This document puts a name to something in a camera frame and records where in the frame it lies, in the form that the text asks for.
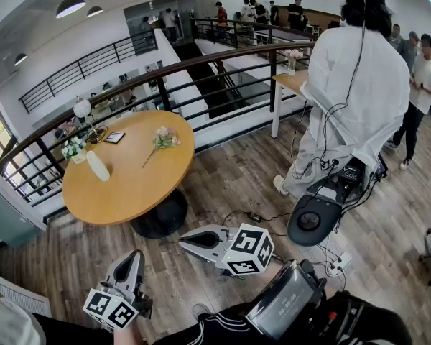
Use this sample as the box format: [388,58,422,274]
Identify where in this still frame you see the pink artificial flowers bunch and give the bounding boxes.
[142,126,182,169]

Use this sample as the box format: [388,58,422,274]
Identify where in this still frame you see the wood-topped dark metal railing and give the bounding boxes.
[0,40,317,208]

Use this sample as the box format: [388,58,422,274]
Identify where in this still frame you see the black balcony railing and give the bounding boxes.
[18,29,156,114]
[193,18,317,50]

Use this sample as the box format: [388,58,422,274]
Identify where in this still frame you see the white flowers in small pot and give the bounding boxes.
[60,137,88,165]

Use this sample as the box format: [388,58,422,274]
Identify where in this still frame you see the person's black striped shorts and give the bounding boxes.
[152,302,274,345]

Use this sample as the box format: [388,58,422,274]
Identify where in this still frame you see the white power strip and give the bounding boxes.
[326,252,353,278]

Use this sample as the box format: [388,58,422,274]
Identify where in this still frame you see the globe table lamp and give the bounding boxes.
[73,95,109,145]

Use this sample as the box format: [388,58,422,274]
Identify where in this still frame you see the chest-mounted screen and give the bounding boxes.
[244,260,326,341]

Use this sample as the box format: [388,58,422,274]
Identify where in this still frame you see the black electronics box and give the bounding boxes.
[307,158,389,208]

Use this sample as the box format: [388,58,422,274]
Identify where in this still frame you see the black rounded chair seat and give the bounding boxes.
[287,194,344,247]

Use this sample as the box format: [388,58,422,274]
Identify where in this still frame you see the round wooden table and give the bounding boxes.
[62,109,196,239]

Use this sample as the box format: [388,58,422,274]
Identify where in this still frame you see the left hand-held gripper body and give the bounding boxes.
[83,281,154,332]

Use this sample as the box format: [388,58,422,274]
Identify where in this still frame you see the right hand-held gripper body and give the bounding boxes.
[215,223,276,280]

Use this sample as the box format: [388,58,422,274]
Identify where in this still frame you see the person's grey shoe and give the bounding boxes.
[192,303,213,323]

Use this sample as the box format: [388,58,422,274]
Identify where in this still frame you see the person's left forearm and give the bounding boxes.
[113,316,155,345]

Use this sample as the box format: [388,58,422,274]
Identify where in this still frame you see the black picture frame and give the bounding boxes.
[103,131,126,145]

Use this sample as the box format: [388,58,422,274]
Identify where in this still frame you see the white radiator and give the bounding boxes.
[0,267,53,318]

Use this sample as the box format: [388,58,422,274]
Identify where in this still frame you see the person's right forearm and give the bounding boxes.
[249,260,292,301]

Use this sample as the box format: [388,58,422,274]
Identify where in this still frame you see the frosted glass panel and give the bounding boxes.
[0,176,47,248]

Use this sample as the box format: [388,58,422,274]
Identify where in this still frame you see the white-legged wooden side table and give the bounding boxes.
[272,70,310,139]

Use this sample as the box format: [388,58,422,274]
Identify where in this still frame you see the white ceramic vase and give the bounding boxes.
[85,150,111,183]

